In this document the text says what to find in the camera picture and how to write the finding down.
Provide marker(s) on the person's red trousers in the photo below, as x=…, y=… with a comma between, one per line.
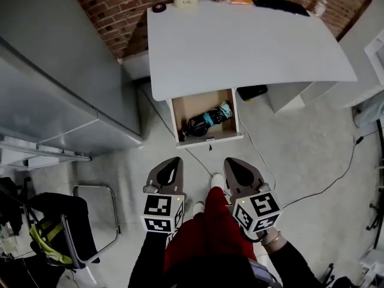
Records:
x=210, y=229

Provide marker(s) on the wooden drawer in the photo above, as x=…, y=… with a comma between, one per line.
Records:
x=192, y=106

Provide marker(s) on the white metal shelf rack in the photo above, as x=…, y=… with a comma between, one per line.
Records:
x=45, y=154

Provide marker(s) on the person's left white shoe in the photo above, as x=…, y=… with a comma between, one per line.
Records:
x=199, y=208

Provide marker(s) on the black router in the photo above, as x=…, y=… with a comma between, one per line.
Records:
x=252, y=92

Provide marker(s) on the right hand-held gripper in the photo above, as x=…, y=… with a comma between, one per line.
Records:
x=258, y=213

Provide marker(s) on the white bookshelf cabinet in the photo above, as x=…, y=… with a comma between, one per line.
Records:
x=360, y=40

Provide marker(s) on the black power adapter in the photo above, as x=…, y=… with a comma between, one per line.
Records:
x=359, y=139

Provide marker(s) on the black tape roll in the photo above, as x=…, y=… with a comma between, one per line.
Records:
x=159, y=7

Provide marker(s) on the yellow-green backpack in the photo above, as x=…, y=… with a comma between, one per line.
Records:
x=48, y=241

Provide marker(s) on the white desk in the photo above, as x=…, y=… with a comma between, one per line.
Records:
x=240, y=46

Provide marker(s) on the black office chair base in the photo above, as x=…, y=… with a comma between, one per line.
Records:
x=339, y=279

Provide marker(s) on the person's left forearm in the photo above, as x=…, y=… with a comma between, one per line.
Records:
x=147, y=259

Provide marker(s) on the person's right white shoe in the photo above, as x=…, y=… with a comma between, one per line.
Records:
x=218, y=180

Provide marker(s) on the black keyboard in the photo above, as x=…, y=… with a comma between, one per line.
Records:
x=279, y=4

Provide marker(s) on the person's right forearm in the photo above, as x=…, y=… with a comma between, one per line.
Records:
x=294, y=262

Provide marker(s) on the white plastic bottle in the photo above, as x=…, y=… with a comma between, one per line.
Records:
x=320, y=7

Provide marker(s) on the black hanging clothes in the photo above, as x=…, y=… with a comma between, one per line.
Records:
x=10, y=202

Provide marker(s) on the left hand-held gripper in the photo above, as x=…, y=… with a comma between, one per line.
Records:
x=162, y=213

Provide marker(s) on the person's black jacket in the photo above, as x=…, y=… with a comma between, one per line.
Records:
x=210, y=273

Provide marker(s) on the black chair with metal frame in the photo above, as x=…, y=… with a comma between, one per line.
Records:
x=72, y=220

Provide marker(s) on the person's white shoe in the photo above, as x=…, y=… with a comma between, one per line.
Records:
x=218, y=180
x=199, y=208

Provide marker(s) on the grey refrigerator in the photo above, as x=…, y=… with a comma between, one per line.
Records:
x=45, y=70

